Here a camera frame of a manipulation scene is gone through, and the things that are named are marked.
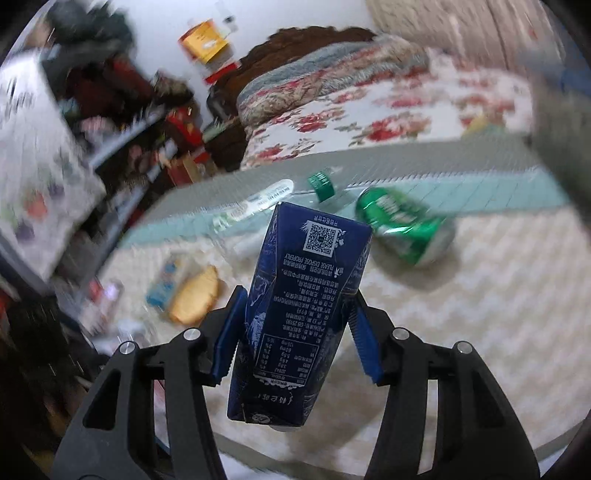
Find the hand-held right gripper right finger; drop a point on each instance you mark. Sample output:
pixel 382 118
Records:
pixel 364 341

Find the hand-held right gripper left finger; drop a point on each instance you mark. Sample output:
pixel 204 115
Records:
pixel 228 341

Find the dark blue drink carton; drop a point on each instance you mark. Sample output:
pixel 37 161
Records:
pixel 300 300

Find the light blue snack wrapper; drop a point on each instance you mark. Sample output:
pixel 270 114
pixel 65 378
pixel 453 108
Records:
pixel 161 286

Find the green drink can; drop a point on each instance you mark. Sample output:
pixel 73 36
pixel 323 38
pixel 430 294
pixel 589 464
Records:
pixel 401 221

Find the red box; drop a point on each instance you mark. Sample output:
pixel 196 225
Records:
pixel 182 129

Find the floral bedsheet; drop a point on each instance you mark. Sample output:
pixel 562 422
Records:
pixel 392 115

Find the dark shelf rack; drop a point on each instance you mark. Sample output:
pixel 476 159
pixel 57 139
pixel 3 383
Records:
pixel 138 124

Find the small yellow item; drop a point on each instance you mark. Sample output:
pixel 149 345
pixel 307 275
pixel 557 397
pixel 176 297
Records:
pixel 478 124

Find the white printed cloth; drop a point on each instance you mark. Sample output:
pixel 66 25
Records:
pixel 37 184

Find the floral quilt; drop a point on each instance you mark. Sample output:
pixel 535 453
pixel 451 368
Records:
pixel 323 78

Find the carved wooden headboard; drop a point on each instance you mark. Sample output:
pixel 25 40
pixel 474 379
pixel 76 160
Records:
pixel 314 39

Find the leaf print curtain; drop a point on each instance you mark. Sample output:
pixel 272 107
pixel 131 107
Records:
pixel 438 27

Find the red wall calendar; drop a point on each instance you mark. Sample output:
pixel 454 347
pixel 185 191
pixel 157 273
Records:
pixel 221 74

